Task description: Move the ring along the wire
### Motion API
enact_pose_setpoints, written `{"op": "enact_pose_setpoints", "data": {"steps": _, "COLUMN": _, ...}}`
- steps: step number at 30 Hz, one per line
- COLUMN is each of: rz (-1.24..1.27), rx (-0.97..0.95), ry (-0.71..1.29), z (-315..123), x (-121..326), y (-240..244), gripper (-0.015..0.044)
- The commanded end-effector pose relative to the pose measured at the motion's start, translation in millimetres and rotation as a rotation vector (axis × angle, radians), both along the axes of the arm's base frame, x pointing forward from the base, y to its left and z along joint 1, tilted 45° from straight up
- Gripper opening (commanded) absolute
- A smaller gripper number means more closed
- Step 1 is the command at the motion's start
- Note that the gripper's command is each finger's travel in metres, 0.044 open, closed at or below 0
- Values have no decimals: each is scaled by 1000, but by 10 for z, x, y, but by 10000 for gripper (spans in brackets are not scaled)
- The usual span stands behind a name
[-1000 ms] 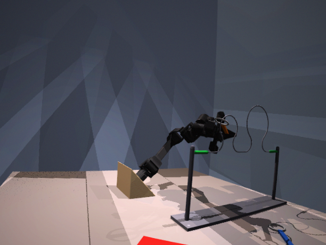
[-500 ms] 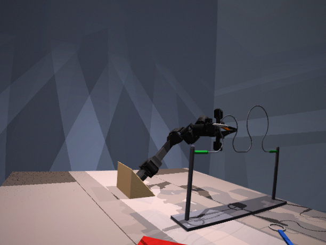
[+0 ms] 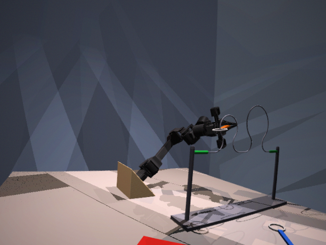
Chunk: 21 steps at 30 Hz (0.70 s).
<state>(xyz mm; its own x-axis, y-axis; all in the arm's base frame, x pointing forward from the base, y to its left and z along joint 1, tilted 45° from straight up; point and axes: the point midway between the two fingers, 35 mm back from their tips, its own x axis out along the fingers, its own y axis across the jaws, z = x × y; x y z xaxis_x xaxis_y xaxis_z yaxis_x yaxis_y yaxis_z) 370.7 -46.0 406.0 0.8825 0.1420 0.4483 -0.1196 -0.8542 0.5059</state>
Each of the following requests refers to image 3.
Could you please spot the orange bar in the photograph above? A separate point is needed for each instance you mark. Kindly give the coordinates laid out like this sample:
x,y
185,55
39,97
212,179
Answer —
x,y
224,128

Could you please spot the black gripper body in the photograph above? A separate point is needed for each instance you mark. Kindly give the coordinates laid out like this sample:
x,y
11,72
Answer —
x,y
215,111

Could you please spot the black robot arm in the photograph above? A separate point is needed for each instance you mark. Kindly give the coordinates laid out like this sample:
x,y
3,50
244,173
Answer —
x,y
152,165

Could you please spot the grey ring with blue handle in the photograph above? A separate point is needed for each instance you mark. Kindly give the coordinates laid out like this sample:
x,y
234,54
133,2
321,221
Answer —
x,y
286,239

